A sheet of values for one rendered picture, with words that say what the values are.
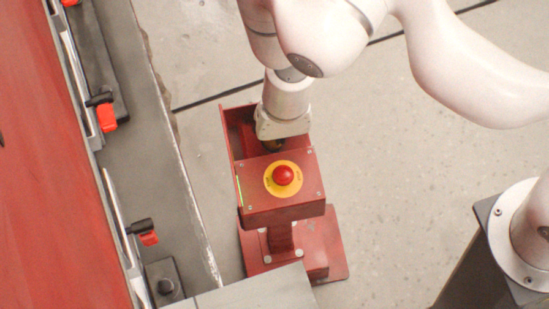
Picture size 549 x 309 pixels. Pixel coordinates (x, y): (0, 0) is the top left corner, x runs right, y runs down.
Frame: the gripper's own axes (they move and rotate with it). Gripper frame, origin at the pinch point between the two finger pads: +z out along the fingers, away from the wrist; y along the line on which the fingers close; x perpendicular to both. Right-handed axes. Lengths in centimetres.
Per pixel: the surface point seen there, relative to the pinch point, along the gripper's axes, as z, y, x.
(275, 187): -2.9, -3.2, -11.1
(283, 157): -3.0, -0.5, -5.7
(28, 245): -125, -35, -49
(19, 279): -141, -34, -55
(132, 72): -10.4, -25.2, 12.6
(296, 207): -1.1, 0.1, -15.1
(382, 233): 73, 30, -5
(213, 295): -23.5, -18.9, -32.9
